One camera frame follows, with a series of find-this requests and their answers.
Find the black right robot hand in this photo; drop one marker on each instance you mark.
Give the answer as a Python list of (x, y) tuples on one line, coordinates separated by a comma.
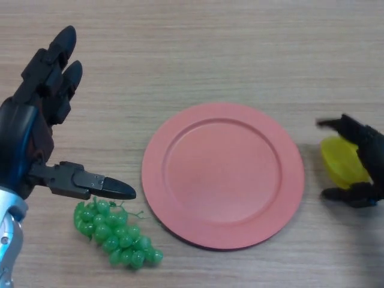
[(372, 156)]

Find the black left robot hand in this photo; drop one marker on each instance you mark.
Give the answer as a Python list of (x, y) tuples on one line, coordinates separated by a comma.
[(27, 127)]

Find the yellow starfruit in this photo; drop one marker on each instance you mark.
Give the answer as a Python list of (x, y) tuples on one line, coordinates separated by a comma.
[(340, 162)]

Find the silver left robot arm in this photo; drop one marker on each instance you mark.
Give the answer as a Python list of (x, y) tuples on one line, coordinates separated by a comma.
[(9, 240)]

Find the pink round plate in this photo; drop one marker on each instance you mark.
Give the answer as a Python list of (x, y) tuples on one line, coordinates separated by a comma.
[(223, 177)]

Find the green grape bunch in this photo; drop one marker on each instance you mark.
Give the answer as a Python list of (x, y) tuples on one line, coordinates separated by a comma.
[(115, 237)]

